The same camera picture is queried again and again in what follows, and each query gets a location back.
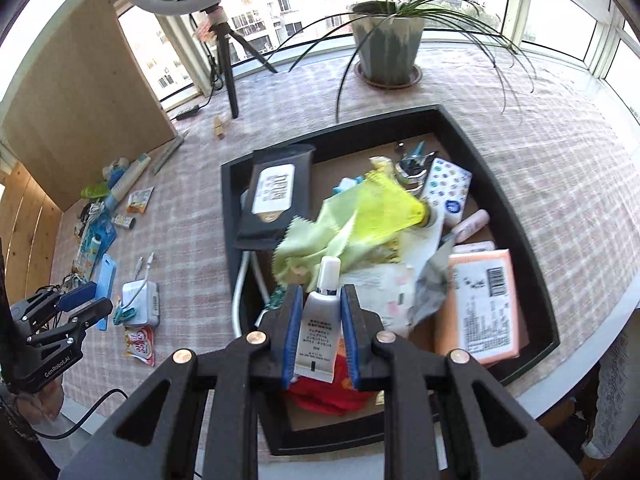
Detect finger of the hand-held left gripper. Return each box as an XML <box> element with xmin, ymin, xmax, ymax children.
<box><xmin>27</xmin><ymin>298</ymin><xmax>114</xmax><ymax>349</ymax></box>
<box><xmin>10</xmin><ymin>281</ymin><xmax>97</xmax><ymax>330</ymax></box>

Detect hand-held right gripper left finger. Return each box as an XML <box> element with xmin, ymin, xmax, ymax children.
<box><xmin>59</xmin><ymin>284</ymin><xmax>306</xmax><ymax>480</ymax></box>

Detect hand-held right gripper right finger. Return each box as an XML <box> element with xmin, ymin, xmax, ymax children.
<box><xmin>340</xmin><ymin>284</ymin><xmax>583</xmax><ymax>480</ymax></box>

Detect small white tube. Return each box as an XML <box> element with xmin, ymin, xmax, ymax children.
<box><xmin>294</xmin><ymin>256</ymin><xmax>343</xmax><ymax>381</ymax></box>

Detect white charger box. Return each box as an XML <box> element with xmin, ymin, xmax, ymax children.
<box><xmin>122</xmin><ymin>280</ymin><xmax>161</xmax><ymax>329</ymax></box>

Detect white lotion bottle blue cap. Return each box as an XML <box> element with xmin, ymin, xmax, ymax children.
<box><xmin>105</xmin><ymin>154</ymin><xmax>152</xmax><ymax>212</ymax></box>

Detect black tray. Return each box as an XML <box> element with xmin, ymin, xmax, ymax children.
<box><xmin>221</xmin><ymin>105</ymin><xmax>561</xmax><ymax>457</ymax></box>

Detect person's left forearm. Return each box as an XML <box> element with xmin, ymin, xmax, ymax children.
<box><xmin>0</xmin><ymin>385</ymin><xmax>36</xmax><ymax>461</ymax></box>

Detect person's left hand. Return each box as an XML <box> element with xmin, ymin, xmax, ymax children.
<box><xmin>21</xmin><ymin>382</ymin><xmax>65</xmax><ymax>423</ymax></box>

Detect blue packaged item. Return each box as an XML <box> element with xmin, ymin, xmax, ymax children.
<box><xmin>71</xmin><ymin>207</ymin><xmax>117</xmax><ymax>283</ymax></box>

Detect crumpled white plastic bag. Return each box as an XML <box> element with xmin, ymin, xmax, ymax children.
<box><xmin>345</xmin><ymin>220</ymin><xmax>453</xmax><ymax>338</ymax></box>

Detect wooden cabinet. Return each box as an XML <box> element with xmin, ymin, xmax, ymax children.
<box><xmin>0</xmin><ymin>160</ymin><xmax>63</xmax><ymax>306</ymax></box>

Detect orange snack packet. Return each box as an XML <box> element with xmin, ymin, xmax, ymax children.
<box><xmin>125</xmin><ymin>186</ymin><xmax>155</xmax><ymax>215</ymax></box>

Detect light green cloth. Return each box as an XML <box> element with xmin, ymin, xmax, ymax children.
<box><xmin>274</xmin><ymin>192</ymin><xmax>401</xmax><ymax>293</ymax></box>

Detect white teal plastic item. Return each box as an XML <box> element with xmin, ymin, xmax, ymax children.
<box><xmin>102</xmin><ymin>156</ymin><xmax>132</xmax><ymax>181</ymax></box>

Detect orange tissue pack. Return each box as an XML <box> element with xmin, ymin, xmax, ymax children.
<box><xmin>434</xmin><ymin>249</ymin><xmax>530</xmax><ymax>365</ymax></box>

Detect yellow shuttlecock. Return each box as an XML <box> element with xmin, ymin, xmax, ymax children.
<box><xmin>357</xmin><ymin>172</ymin><xmax>436</xmax><ymax>241</ymax></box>

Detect pink tube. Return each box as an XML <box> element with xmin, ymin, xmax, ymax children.
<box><xmin>450</xmin><ymin>209</ymin><xmax>491</xmax><ymax>243</ymax></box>
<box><xmin>452</xmin><ymin>241</ymin><xmax>496</xmax><ymax>256</ymax></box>

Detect teal printed tube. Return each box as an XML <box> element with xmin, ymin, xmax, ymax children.
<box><xmin>334</xmin><ymin>176</ymin><xmax>366</xmax><ymax>196</ymax></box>

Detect grey pen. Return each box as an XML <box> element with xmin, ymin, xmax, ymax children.
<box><xmin>151</xmin><ymin>129</ymin><xmax>192</xmax><ymax>177</ymax></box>

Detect black wet wipes pack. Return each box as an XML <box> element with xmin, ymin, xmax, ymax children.
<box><xmin>235</xmin><ymin>144</ymin><xmax>317</xmax><ymax>252</ymax></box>

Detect metal clip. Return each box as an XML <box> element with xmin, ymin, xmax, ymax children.
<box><xmin>394</xmin><ymin>141</ymin><xmax>441</xmax><ymax>188</ymax></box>

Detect dotted white tissue pack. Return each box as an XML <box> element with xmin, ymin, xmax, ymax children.
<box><xmin>419</xmin><ymin>157</ymin><xmax>473</xmax><ymax>226</ymax></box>

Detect wooden board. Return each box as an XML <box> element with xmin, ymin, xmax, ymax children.
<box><xmin>0</xmin><ymin>0</ymin><xmax>179</xmax><ymax>212</ymax></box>

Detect white lace cloth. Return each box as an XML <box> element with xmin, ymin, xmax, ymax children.
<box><xmin>582</xmin><ymin>340</ymin><xmax>640</xmax><ymax>461</ymax></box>

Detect brown plant saucer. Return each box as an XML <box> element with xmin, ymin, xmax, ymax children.
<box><xmin>354</xmin><ymin>62</ymin><xmax>423</xmax><ymax>91</ymax></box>

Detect pink checked tablecloth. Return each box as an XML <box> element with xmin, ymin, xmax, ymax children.
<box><xmin>50</xmin><ymin>42</ymin><xmax>640</xmax><ymax>421</ymax></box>

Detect grey pot with grass plant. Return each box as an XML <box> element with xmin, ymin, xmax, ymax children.
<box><xmin>272</xmin><ymin>0</ymin><xmax>538</xmax><ymax>123</ymax></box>

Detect thick white cable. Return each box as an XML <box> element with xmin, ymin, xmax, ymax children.
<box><xmin>232</xmin><ymin>250</ymin><xmax>273</xmax><ymax>338</ymax></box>

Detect tangled cable bundle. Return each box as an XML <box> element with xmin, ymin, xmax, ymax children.
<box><xmin>75</xmin><ymin>200</ymin><xmax>106</xmax><ymax>226</ymax></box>

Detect ring light on black tripod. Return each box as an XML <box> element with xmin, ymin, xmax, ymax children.
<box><xmin>116</xmin><ymin>0</ymin><xmax>278</xmax><ymax>120</ymax></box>

